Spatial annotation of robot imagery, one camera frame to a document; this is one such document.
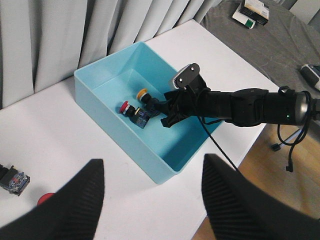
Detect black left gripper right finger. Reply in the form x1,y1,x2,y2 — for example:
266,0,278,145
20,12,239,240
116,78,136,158
201,153,320,240

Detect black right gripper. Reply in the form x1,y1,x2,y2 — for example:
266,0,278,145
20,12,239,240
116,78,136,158
150,75,210,128

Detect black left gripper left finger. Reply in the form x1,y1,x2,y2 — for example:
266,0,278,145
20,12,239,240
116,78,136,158
0,159,105,240

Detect yellow push button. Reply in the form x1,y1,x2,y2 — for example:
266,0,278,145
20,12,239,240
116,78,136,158
136,88,161,117
0,164,30,196

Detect red push button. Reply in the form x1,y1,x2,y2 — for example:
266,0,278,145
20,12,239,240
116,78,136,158
119,101,151,129
36,192,55,206

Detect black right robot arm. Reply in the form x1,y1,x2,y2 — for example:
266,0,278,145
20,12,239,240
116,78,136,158
146,75,320,128

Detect light blue plastic box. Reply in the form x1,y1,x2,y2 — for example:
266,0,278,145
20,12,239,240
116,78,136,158
73,41,225,186

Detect lying yellow push button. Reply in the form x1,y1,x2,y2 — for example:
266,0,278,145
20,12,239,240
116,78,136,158
0,164,30,196

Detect stacked white black boxes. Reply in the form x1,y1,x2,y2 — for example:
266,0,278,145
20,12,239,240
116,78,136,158
232,0,270,29

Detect grey cloth cover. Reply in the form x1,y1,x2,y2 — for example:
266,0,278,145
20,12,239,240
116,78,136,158
200,0,320,98

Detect grey pleated curtain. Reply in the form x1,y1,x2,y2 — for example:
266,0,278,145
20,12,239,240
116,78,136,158
0,0,218,108

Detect black silver handheld device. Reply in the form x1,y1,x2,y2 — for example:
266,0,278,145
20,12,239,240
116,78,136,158
300,64,320,91

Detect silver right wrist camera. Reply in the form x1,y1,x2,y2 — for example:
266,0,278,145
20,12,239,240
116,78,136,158
168,63,200,90

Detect black right camera cable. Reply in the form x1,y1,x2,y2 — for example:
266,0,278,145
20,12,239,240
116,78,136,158
184,84,240,172

